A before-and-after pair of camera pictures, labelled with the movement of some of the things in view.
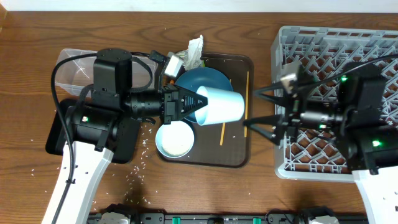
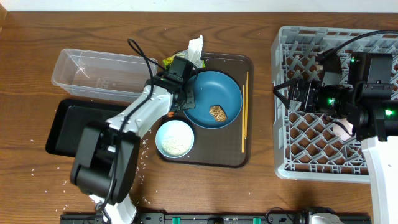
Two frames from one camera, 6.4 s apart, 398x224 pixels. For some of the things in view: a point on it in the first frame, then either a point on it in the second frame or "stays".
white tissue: (194, 55) stays
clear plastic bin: (75, 69) stays
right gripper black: (283, 119) to (310, 92)
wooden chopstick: (246, 101) stays
